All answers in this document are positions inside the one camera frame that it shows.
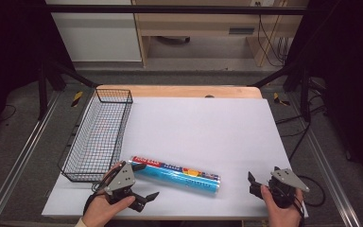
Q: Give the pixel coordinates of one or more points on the black metal stand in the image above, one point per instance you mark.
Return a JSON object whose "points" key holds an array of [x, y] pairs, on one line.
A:
{"points": [[305, 94], [42, 91]]}

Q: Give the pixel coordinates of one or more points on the person's left hand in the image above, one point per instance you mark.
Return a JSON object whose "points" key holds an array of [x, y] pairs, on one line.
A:
{"points": [[102, 208]]}

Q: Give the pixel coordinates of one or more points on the white cabinet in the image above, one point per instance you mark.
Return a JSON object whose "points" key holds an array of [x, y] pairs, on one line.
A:
{"points": [[97, 34]]}

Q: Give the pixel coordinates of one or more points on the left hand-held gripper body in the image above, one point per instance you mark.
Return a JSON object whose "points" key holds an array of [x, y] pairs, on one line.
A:
{"points": [[122, 178]]}

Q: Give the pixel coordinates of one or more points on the yellow black tape piece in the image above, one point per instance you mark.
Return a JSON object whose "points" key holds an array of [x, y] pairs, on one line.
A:
{"points": [[77, 98], [279, 99]]}

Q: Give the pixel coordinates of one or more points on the wooden shelf unit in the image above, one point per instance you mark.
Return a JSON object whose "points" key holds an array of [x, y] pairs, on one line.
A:
{"points": [[198, 22]]}

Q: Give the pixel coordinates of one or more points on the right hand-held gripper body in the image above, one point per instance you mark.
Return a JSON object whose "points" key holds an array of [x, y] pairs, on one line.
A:
{"points": [[285, 186]]}

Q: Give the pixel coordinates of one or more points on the person's right hand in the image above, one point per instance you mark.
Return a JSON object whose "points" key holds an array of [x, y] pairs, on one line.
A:
{"points": [[280, 216]]}

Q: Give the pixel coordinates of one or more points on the aluminium rail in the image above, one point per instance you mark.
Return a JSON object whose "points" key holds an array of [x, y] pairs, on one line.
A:
{"points": [[327, 170], [19, 157]]}

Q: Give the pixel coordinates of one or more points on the white table mat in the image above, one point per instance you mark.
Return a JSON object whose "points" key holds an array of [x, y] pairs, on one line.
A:
{"points": [[208, 135]]}

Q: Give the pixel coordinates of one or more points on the black horizontal bar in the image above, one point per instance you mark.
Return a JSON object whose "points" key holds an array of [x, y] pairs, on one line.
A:
{"points": [[170, 9]]}

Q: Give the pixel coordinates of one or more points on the blue plastic wrap roll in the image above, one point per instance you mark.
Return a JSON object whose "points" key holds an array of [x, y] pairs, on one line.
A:
{"points": [[176, 175]]}

